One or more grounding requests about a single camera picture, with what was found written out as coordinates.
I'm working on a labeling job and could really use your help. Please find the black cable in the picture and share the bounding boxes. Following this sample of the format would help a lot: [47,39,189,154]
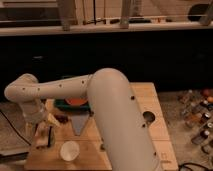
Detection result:
[0,109,33,147]

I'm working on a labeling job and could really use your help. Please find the white plastic cup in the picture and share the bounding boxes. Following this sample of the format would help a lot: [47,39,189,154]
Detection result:
[60,141,80,162]

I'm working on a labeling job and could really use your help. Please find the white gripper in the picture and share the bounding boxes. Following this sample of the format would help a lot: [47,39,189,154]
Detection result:
[19,99,53,147]

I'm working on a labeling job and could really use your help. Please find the grey triangular cloth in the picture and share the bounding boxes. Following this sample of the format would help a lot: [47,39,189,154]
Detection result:
[71,112,90,136]

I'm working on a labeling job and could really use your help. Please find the dark brown small object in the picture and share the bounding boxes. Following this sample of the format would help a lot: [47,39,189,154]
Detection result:
[55,115,68,123]

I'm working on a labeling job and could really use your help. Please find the green dish rack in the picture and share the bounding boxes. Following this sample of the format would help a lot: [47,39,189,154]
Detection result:
[54,99,90,111]

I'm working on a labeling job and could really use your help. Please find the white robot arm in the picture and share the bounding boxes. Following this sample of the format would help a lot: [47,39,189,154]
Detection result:
[4,68,163,171]

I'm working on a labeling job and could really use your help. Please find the orange plate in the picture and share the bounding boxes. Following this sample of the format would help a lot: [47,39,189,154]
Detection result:
[65,98,87,106]

